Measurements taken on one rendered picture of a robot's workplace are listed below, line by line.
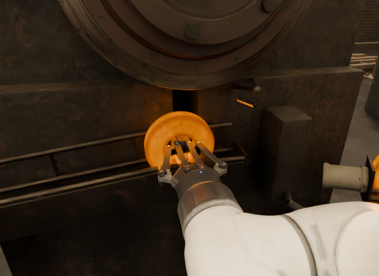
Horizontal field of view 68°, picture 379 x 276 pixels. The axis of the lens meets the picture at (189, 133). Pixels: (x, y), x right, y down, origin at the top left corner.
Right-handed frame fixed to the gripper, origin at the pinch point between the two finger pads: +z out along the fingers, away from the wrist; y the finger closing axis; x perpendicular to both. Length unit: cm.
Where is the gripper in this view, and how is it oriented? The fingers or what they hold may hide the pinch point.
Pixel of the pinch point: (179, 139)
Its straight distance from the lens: 61.3
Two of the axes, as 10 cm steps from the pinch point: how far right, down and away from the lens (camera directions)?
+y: 9.8, -0.9, 2.0
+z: -2.2, -4.6, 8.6
